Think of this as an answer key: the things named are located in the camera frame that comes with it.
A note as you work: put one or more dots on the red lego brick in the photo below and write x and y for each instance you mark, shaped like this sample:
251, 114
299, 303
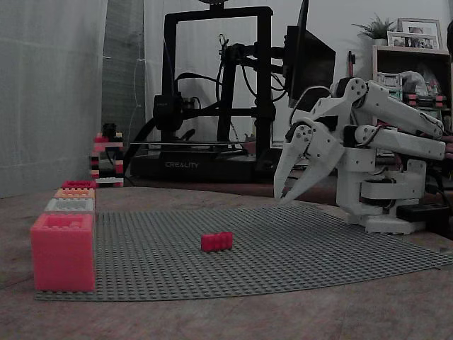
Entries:
216, 242
78, 184

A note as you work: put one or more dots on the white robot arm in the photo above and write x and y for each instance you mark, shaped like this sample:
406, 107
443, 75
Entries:
389, 106

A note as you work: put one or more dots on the grey Lego baseplate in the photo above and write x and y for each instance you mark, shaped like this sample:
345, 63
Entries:
247, 255

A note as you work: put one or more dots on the red black white brick tower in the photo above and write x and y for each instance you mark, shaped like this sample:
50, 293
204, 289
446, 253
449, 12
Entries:
108, 159

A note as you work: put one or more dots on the flat red lego brick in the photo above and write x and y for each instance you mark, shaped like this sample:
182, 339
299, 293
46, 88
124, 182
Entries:
78, 184

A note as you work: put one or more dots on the orange hollow brick block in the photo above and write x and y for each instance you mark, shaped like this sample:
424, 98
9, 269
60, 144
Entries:
74, 193

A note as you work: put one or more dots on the white hollow brick block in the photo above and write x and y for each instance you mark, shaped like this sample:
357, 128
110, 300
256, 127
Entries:
69, 204

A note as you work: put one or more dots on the pink hollow brick block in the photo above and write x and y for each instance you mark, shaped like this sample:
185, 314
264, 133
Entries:
63, 253

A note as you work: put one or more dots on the person's hand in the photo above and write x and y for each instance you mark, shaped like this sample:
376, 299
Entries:
449, 146

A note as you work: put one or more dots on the small pink printed part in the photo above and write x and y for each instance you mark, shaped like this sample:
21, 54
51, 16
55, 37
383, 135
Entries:
250, 147

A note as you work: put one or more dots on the black Creality 3D printer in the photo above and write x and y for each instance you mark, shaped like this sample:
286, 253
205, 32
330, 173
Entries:
212, 163

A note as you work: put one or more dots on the red black stick tool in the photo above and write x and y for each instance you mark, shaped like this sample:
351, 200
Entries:
351, 63

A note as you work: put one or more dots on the black computer monitor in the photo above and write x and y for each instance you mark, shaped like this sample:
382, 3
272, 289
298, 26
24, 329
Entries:
308, 60

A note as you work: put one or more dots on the black power strip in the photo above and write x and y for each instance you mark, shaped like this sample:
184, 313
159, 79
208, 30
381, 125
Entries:
421, 212

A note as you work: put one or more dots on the wooden shelf unit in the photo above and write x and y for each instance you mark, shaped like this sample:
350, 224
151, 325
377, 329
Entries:
410, 60

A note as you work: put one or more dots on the potted green plant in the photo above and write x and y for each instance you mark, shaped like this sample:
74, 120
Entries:
377, 28

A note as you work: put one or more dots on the grey curtain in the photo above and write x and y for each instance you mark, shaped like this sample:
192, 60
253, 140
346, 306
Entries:
122, 71

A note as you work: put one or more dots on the white sheer curtain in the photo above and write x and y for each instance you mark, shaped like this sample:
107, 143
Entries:
49, 95

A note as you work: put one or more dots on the small white picture frame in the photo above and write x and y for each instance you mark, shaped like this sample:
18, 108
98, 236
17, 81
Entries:
412, 40

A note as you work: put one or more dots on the large white picture frame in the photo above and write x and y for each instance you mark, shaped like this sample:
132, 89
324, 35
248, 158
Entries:
421, 26

